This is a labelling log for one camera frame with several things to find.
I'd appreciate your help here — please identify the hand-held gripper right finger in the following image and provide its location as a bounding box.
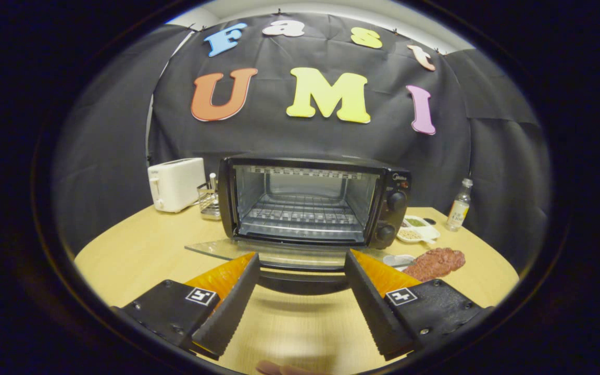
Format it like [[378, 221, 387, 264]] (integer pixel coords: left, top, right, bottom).
[[343, 249, 493, 361]]

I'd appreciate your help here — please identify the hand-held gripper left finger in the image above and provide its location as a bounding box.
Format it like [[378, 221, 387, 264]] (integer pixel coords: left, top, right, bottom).
[[111, 252, 261, 361]]

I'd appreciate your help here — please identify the brown meat slice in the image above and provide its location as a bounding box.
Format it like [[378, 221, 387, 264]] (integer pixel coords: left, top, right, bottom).
[[403, 247, 466, 283]]

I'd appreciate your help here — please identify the black toaster oven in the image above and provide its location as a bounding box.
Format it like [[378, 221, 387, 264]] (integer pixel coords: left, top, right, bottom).
[[184, 153, 416, 296]]

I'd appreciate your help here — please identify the white bread toaster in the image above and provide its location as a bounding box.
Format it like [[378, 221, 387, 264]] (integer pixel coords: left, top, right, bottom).
[[147, 158, 206, 214]]

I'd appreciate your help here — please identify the white rectangular tray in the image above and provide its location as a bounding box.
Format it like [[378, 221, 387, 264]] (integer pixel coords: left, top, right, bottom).
[[382, 254, 415, 269]]

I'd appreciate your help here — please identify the white divided dish with beans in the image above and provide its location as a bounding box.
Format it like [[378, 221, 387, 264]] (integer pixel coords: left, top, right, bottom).
[[397, 215, 441, 244]]

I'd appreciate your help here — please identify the clear glass bottle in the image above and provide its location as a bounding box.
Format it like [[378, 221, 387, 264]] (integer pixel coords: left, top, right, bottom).
[[446, 178, 473, 232]]

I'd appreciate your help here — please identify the metal wire rack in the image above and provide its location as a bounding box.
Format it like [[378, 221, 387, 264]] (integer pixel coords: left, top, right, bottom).
[[197, 173, 222, 220]]

